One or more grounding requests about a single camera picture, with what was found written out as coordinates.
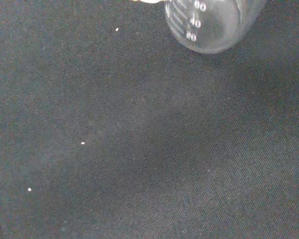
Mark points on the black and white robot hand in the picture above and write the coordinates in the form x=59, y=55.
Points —
x=149, y=1

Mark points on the black bench cloth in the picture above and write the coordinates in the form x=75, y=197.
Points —
x=139, y=149

